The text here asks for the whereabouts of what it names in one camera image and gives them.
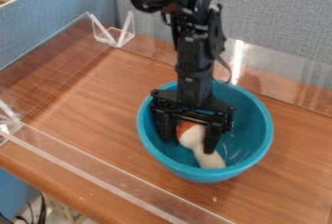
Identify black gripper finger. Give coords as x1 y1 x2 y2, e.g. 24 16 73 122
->
204 122 224 154
154 110 177 143

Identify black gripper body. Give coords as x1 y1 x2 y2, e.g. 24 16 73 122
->
150 89 235 133

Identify white brown toy mushroom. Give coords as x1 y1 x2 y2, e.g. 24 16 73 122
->
177 121 226 169

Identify blue plastic bowl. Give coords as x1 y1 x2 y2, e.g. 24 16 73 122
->
137 81 275 183

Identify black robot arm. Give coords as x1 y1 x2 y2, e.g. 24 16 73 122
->
130 0 235 154

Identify clear acrylic back barrier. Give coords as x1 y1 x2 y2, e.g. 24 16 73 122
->
125 11 332 116

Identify clear acrylic front barrier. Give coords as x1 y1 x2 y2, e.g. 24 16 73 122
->
0 123 235 224

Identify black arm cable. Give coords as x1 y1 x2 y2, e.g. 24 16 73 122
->
214 56 233 85

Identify clear acrylic corner bracket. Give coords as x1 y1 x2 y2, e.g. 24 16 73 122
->
89 12 137 48

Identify black floor cables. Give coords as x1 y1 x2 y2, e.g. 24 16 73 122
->
0 192 50 224

